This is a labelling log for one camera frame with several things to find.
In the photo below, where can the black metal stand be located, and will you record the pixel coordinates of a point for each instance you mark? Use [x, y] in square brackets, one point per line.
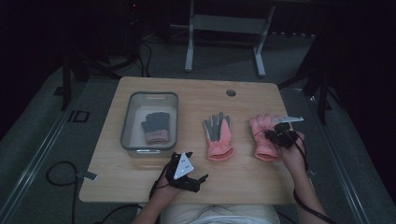
[66, 87]

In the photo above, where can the clear plastic bin grey rim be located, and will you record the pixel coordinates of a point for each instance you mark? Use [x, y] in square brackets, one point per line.
[132, 137]

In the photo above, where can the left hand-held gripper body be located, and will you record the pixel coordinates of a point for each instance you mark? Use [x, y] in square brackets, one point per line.
[182, 169]

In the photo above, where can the pink glove with cartoon print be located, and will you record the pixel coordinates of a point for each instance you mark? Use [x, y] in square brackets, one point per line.
[264, 146]

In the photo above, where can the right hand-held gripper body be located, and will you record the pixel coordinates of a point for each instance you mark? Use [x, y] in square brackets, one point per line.
[285, 135]

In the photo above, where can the person's left hand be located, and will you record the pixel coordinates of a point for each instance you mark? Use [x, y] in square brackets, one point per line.
[165, 191]

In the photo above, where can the metal floor rail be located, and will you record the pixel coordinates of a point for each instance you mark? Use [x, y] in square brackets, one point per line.
[34, 165]
[342, 161]

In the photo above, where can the pink glove with grey palm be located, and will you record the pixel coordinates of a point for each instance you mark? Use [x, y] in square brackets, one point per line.
[219, 140]

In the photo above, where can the black tripod stand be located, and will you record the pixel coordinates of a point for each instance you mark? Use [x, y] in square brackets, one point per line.
[320, 87]

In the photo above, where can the person's white clothing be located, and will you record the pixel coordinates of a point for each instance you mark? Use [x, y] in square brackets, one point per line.
[218, 216]

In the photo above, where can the person's right hand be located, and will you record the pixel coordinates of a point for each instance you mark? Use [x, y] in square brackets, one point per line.
[294, 158]

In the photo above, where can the white desk frame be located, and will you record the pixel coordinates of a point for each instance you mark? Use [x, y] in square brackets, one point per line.
[227, 24]

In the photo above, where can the dark grey knit glove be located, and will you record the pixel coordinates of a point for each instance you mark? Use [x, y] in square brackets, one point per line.
[156, 127]

